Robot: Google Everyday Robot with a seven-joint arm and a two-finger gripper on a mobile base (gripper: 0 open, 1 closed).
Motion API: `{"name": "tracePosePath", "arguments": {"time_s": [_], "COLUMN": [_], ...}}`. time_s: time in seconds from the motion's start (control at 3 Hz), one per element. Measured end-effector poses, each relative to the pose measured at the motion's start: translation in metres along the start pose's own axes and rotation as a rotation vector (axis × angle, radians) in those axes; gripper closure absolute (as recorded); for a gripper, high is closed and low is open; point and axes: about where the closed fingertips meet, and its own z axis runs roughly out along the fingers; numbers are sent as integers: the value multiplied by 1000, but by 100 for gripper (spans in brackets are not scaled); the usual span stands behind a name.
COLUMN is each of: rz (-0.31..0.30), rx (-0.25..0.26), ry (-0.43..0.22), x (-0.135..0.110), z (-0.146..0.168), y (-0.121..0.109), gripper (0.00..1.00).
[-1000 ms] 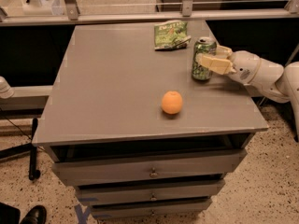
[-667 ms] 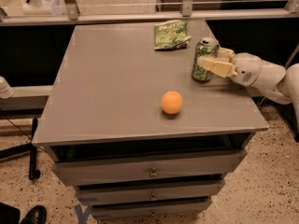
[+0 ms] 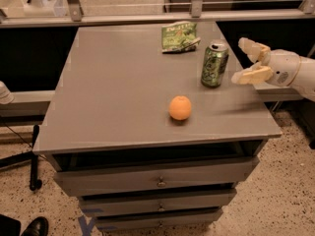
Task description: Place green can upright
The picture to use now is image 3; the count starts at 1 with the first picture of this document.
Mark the black shoe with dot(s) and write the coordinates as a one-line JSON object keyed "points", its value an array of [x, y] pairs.
{"points": [[38, 227]]}

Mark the white cylinder object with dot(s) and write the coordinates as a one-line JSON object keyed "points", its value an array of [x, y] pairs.
{"points": [[6, 96]]}

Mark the middle grey drawer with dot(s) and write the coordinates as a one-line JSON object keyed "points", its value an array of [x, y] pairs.
{"points": [[157, 202]]}

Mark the green snack bag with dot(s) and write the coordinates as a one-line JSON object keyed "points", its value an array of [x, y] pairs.
{"points": [[179, 37]]}

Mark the metal rail frame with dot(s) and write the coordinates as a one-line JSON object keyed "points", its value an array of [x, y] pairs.
{"points": [[54, 13]]}

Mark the green soda can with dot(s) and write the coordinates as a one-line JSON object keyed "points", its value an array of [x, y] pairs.
{"points": [[215, 60]]}

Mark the orange fruit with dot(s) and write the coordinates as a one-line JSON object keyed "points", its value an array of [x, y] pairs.
{"points": [[180, 108]]}

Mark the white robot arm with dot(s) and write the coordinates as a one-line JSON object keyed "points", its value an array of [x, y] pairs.
{"points": [[304, 81]]}

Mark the blue tape mark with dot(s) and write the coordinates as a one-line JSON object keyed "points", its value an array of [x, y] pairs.
{"points": [[87, 226]]}

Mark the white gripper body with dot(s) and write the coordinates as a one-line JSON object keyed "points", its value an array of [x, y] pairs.
{"points": [[283, 67]]}

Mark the bottom grey drawer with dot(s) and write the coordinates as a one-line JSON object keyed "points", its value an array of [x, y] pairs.
{"points": [[158, 219]]}

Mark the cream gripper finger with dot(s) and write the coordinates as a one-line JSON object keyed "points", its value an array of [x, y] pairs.
{"points": [[255, 51], [254, 75]]}

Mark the black stand leg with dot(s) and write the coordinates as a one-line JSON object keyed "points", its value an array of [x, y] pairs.
{"points": [[35, 183]]}

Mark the top grey drawer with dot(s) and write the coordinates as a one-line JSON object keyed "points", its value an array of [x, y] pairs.
{"points": [[155, 177]]}

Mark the grey drawer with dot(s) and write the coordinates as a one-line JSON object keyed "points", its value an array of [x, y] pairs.
{"points": [[158, 219], [155, 177], [157, 202]]}

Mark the grey drawer cabinet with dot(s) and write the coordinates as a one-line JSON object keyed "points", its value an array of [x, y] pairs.
{"points": [[110, 109]]}

